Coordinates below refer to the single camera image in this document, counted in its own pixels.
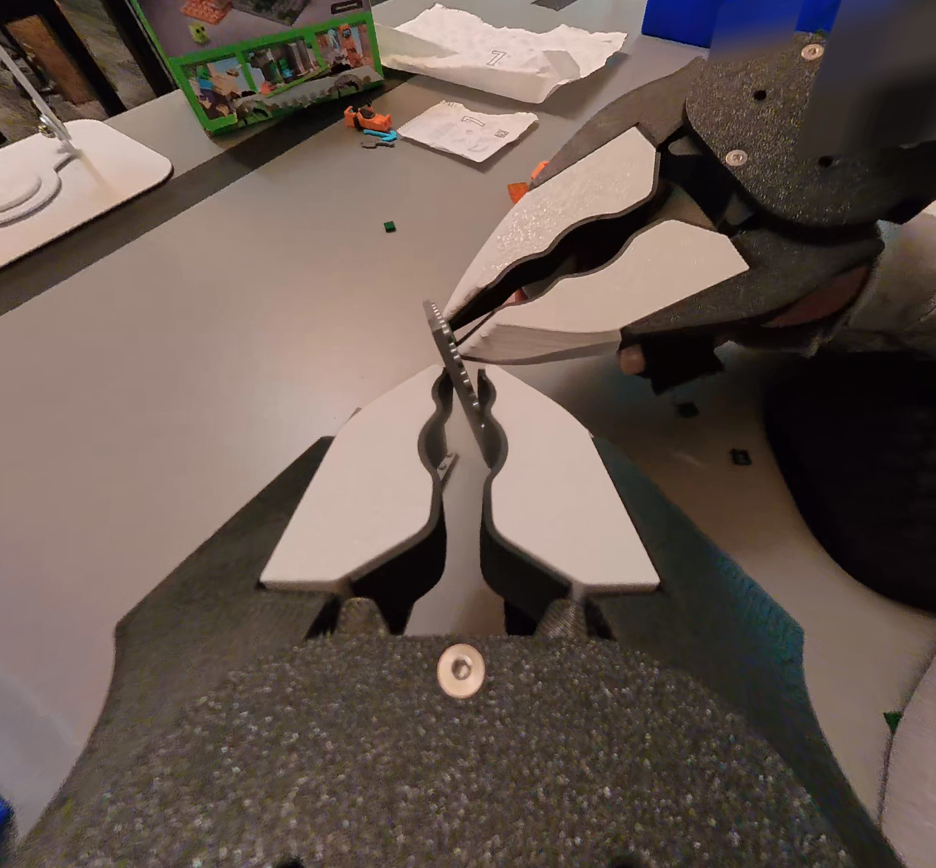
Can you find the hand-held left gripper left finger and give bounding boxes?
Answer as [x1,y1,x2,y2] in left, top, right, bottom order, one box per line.
[258,364,449,635]

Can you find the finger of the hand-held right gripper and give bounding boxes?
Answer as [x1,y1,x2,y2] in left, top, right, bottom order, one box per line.
[462,219,750,366]
[443,126,661,326]

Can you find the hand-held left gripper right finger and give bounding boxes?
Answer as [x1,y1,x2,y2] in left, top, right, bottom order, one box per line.
[479,367,663,637]

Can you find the large dark grey lego plate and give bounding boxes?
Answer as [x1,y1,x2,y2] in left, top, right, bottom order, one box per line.
[423,300,492,467]

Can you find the person's right forearm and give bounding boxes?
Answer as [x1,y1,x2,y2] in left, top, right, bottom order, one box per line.
[841,203,936,357]

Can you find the orange and teal lego assembly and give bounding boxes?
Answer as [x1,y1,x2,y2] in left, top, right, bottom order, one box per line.
[344,104,402,150]

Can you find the colourful lego box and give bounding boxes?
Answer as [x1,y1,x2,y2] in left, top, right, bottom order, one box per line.
[91,0,385,136]

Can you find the person's right hand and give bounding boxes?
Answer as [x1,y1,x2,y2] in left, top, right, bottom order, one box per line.
[618,265,875,379]

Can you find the white instruction sheet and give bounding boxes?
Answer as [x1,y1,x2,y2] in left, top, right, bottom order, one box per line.
[398,100,540,164]

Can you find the white crumpled paper bag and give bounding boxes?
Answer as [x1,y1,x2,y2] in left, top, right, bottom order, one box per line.
[380,3,628,105]

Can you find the white stand base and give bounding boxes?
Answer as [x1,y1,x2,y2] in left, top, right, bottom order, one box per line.
[0,42,174,270]

